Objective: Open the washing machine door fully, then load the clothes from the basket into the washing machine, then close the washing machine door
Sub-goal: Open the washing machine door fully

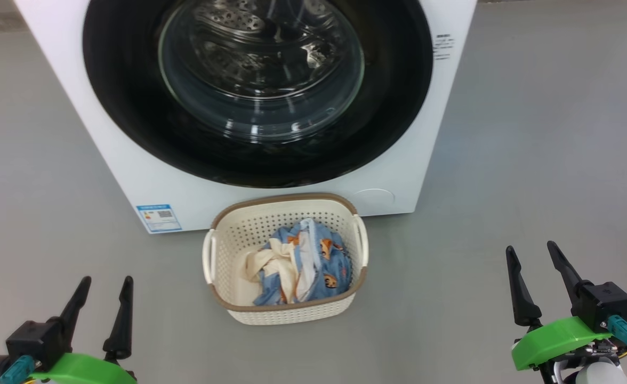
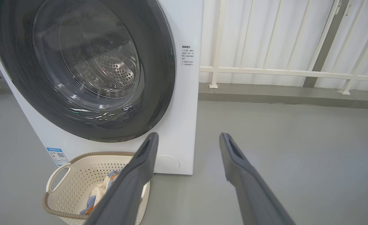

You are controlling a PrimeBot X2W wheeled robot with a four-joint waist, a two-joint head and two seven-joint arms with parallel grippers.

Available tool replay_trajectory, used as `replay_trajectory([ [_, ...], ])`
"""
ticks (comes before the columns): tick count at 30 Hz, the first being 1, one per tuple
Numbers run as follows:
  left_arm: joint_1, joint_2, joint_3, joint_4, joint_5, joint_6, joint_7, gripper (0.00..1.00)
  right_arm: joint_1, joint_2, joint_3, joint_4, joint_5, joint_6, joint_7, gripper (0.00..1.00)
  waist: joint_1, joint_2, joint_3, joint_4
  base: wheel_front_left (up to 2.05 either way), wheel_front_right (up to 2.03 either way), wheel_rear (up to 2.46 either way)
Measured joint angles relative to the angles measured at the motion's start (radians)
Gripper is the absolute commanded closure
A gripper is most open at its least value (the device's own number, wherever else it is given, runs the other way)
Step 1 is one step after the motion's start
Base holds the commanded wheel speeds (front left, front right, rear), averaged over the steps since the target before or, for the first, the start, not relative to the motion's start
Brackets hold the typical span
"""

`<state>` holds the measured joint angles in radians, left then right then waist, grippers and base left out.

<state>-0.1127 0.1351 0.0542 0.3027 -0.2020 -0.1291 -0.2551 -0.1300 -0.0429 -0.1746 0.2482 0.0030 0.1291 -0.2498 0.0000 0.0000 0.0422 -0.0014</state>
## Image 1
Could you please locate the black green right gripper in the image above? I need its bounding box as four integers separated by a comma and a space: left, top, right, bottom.
505, 241, 627, 371

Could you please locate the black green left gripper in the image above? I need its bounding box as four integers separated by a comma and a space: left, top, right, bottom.
7, 276, 137, 384

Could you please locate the cream white garment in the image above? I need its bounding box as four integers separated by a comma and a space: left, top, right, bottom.
244, 239, 301, 303

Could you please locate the blue bear-print garment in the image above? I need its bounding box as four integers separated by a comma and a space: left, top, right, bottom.
253, 219, 352, 306

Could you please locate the black round glass washer door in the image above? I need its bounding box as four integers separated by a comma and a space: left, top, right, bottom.
83, 0, 433, 189

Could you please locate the white front-load washing machine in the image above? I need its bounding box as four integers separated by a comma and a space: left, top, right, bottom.
14, 0, 478, 234

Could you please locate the cream perforated laundry basket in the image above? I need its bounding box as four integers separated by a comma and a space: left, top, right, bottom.
202, 193, 369, 326

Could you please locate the blue energy label sticker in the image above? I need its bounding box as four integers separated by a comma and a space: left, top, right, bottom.
136, 204, 182, 233

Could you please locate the round white filter cover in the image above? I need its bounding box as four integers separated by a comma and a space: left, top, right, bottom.
353, 188, 397, 210

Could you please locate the small printed text label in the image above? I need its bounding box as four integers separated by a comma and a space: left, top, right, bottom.
434, 33, 454, 61

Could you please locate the perforated steel washer drum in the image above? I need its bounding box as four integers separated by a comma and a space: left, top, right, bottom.
186, 0, 346, 97

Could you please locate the teal connector left gripper cable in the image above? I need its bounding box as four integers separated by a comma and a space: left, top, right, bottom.
0, 355, 39, 384

